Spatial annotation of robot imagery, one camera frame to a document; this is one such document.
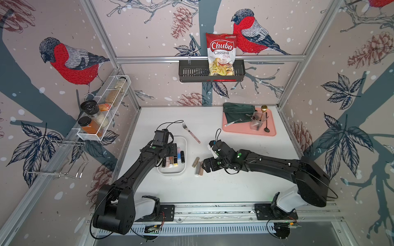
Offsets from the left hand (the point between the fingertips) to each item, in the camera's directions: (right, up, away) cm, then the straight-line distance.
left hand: (174, 145), depth 87 cm
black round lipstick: (-6, -11, +2) cm, 13 cm away
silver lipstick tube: (+14, -14, 0) cm, 19 cm away
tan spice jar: (-30, +27, -10) cm, 42 cm away
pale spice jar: (-31, +36, -1) cm, 47 cm away
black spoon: (+62, +8, +19) cm, 66 cm away
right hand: (+19, -9, -6) cm, 22 cm away
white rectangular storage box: (+2, -12, +3) cm, 13 cm away
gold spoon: (+58, +22, +14) cm, 64 cm away
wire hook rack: (-31, +5, -30) cm, 43 cm away
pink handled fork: (+4, +10, +20) cm, 23 cm away
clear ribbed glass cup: (+53, +12, +15) cm, 57 cm away
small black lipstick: (+4, -8, +4) cm, 10 cm away
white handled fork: (+36, +12, +23) cm, 44 cm away
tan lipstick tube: (+16, -15, -2) cm, 22 cm away
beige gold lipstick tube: (+12, -11, +3) cm, 16 cm away
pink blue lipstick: (+2, -6, +5) cm, 8 cm away
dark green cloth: (+41, +21, +30) cm, 55 cm away
